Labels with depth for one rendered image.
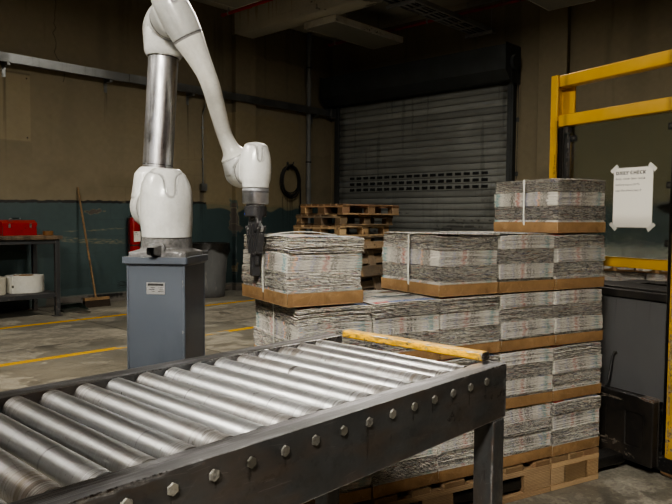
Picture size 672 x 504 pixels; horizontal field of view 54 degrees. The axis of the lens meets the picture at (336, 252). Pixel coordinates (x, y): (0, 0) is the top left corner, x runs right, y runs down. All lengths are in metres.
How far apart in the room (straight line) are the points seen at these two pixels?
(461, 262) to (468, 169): 7.52
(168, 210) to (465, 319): 1.16
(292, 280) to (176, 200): 0.44
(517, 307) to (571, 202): 0.51
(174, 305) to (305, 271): 0.42
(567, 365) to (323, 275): 1.22
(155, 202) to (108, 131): 7.15
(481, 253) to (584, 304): 0.60
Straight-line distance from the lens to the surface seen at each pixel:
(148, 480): 0.90
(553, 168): 3.58
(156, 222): 2.08
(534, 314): 2.78
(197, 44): 2.23
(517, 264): 2.67
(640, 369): 3.49
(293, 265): 2.11
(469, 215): 9.95
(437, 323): 2.46
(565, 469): 3.07
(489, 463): 1.57
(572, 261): 2.89
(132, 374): 1.44
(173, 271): 2.06
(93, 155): 9.09
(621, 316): 3.52
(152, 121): 2.33
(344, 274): 2.21
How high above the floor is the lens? 1.12
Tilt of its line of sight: 3 degrees down
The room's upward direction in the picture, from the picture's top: straight up
